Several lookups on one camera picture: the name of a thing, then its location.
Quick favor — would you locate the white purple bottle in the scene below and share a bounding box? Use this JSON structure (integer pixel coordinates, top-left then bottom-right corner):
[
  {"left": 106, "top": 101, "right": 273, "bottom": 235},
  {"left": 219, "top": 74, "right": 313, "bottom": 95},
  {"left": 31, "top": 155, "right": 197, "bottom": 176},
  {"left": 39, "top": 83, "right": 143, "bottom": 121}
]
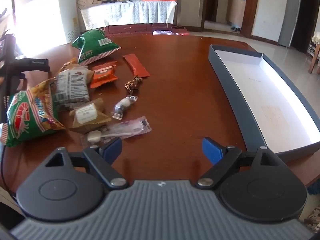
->
[{"left": 152, "top": 29, "right": 176, "bottom": 36}]

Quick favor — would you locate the white lace cabinet cloth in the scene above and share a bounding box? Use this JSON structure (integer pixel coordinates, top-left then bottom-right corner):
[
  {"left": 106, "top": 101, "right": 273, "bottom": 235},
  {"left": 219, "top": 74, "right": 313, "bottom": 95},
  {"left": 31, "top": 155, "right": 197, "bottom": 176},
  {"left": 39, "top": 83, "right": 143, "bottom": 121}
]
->
[{"left": 80, "top": 0, "right": 178, "bottom": 31}]

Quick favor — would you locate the orange snack packet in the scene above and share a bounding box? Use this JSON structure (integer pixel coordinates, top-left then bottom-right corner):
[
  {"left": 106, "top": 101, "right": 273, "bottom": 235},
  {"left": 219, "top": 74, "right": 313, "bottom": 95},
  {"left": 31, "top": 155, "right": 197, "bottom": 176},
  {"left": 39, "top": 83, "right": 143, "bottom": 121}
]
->
[{"left": 89, "top": 64, "right": 118, "bottom": 89}]

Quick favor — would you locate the dark green barcode snack bag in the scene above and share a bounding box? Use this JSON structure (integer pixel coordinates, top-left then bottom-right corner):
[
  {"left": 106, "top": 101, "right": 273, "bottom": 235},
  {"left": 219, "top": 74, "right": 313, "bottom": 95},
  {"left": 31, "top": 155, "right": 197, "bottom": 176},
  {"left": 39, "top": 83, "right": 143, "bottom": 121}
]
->
[{"left": 72, "top": 28, "right": 122, "bottom": 65}]

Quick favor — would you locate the brown foil candy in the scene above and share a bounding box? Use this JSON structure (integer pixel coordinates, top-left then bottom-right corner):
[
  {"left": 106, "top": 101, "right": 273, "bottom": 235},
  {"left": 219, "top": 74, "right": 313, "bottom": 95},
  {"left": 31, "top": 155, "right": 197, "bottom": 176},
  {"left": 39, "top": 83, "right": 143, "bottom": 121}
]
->
[{"left": 124, "top": 76, "right": 143, "bottom": 94}]

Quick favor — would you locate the green shrimp cracker bag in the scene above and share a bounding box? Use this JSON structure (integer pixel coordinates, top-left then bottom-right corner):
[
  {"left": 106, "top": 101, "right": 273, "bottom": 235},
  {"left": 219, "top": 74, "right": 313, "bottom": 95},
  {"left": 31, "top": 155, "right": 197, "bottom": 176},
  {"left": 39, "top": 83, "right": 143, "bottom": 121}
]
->
[{"left": 0, "top": 78, "right": 66, "bottom": 147}]

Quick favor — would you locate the white grey snack packet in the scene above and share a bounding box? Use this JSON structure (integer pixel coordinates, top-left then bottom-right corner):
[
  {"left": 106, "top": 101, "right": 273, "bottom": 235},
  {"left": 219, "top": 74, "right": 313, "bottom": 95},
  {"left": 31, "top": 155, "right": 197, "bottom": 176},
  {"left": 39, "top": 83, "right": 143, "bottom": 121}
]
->
[{"left": 53, "top": 69, "right": 95, "bottom": 106}]

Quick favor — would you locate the silver fridge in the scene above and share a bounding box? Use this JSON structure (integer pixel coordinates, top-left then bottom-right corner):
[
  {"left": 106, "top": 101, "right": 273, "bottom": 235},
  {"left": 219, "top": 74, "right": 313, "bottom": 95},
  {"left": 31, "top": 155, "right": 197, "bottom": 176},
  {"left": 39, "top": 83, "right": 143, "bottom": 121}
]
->
[{"left": 278, "top": 0, "right": 302, "bottom": 48}]

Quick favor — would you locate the grey box white interior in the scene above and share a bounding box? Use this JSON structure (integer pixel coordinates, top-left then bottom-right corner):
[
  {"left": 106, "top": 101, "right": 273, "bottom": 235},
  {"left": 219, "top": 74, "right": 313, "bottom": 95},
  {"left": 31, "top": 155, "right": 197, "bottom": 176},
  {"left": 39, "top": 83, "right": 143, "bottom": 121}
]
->
[{"left": 208, "top": 44, "right": 320, "bottom": 162}]

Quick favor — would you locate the clear pink packet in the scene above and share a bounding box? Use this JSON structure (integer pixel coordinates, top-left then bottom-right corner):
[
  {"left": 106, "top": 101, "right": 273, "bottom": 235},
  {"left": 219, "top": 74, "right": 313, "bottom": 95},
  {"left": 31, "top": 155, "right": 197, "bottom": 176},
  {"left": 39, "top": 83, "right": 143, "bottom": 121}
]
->
[{"left": 100, "top": 116, "right": 152, "bottom": 139}]

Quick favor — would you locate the tan packet white label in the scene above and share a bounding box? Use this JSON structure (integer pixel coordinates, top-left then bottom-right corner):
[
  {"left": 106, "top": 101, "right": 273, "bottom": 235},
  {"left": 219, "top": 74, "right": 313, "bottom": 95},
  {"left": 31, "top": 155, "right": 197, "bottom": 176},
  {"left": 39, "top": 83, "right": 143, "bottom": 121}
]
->
[{"left": 69, "top": 97, "right": 112, "bottom": 131}]

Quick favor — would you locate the wooden television cabinet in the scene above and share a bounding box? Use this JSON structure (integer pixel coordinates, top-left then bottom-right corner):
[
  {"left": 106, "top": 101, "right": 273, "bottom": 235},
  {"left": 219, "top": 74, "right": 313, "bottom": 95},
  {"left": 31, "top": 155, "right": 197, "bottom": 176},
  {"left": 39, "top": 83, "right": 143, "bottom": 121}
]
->
[{"left": 104, "top": 23, "right": 176, "bottom": 34}]

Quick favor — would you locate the white standing air conditioner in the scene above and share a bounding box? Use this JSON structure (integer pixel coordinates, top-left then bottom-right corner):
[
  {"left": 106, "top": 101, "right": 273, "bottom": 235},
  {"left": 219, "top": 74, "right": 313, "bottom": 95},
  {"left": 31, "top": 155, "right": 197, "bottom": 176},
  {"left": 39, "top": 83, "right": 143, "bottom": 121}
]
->
[{"left": 58, "top": 0, "right": 77, "bottom": 43}]

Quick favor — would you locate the wooden kitchen cabinet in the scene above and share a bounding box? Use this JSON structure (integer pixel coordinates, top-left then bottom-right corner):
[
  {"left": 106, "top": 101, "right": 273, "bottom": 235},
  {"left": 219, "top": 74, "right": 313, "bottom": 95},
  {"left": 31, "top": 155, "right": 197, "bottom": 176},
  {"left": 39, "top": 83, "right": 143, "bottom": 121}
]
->
[{"left": 226, "top": 0, "right": 247, "bottom": 27}]

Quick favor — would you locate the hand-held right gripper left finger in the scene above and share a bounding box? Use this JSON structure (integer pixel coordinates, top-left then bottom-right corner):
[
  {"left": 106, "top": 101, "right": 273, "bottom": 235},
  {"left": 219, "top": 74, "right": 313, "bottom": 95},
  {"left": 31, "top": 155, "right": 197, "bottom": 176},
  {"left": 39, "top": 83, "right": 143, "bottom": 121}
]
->
[{"left": 44, "top": 137, "right": 129, "bottom": 190}]

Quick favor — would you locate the red-orange long bar packet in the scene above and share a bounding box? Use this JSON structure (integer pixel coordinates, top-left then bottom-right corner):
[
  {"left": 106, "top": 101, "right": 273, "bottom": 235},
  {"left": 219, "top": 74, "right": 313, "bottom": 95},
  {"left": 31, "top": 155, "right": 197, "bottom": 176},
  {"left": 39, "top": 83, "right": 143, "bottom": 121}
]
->
[{"left": 122, "top": 54, "right": 151, "bottom": 78}]

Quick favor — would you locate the brown wooden door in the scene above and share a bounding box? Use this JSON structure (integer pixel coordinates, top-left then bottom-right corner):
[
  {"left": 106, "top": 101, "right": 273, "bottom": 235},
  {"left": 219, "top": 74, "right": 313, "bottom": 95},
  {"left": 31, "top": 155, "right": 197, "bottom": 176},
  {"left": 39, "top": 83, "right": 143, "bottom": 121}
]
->
[{"left": 209, "top": 0, "right": 221, "bottom": 22}]

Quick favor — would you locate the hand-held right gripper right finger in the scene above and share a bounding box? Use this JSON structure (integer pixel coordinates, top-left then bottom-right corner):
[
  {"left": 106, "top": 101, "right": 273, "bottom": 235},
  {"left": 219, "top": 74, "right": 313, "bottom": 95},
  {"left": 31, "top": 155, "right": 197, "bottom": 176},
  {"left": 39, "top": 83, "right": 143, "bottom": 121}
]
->
[{"left": 195, "top": 137, "right": 282, "bottom": 189}]

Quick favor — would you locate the white candy clear wrapper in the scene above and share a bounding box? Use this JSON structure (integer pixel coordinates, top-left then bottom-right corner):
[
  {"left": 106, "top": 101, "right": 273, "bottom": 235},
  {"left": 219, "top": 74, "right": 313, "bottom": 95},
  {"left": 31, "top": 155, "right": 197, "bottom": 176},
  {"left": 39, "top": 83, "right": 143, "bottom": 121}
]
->
[{"left": 112, "top": 95, "right": 138, "bottom": 119}]

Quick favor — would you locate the wooden dining table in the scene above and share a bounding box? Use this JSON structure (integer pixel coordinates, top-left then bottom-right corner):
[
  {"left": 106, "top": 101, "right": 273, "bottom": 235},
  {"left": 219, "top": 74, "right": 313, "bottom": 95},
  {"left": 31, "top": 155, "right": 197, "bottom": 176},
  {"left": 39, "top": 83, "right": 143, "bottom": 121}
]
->
[{"left": 309, "top": 42, "right": 320, "bottom": 75}]

